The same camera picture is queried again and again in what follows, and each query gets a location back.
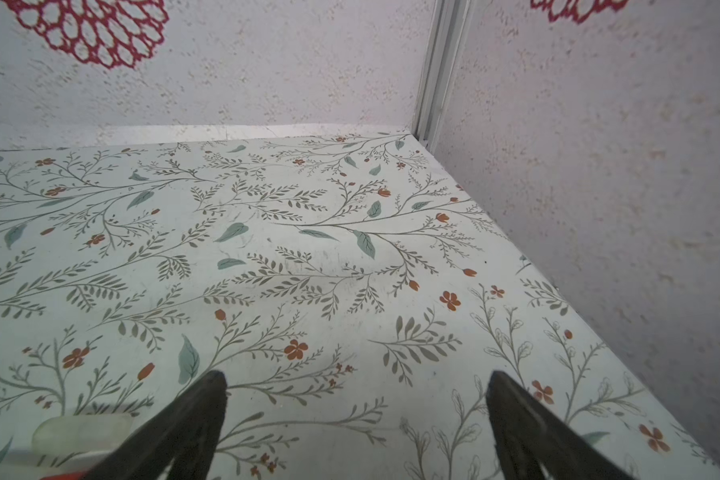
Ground red pen cap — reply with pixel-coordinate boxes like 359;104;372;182
40;471;86;480

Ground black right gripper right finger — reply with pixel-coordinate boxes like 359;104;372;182
486;370;629;480

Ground translucent white pen cap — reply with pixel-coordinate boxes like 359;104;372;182
31;414;133;456

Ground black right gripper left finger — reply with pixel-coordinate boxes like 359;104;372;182
83;370;227;479

